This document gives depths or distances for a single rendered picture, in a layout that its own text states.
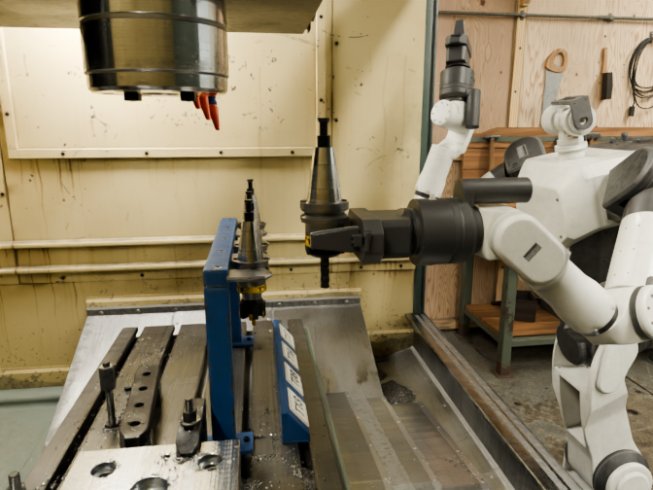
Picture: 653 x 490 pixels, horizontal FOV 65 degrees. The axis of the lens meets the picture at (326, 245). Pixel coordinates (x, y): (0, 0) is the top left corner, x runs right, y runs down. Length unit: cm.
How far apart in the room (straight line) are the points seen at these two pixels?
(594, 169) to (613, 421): 62
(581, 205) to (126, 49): 85
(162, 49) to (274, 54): 110
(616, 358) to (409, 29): 109
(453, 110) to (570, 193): 40
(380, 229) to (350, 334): 108
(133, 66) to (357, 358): 122
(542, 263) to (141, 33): 54
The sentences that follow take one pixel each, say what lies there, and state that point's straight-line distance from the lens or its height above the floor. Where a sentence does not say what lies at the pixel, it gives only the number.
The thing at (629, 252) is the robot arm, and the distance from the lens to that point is 95.
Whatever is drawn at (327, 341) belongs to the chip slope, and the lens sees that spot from 166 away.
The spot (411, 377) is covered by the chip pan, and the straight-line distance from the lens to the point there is 173.
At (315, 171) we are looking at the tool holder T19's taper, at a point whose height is 139.
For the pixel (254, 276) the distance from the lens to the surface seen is 83.
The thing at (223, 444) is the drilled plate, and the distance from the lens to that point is 83.
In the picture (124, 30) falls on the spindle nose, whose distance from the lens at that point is 59.
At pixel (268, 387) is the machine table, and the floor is 90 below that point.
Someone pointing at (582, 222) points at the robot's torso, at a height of 127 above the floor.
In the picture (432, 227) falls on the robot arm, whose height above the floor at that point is 133.
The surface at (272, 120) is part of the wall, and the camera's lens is 165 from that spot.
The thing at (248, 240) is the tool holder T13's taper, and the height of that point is 126.
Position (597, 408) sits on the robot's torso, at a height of 83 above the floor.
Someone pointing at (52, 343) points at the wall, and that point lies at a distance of 192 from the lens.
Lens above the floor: 145
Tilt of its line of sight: 13 degrees down
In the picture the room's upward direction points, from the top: straight up
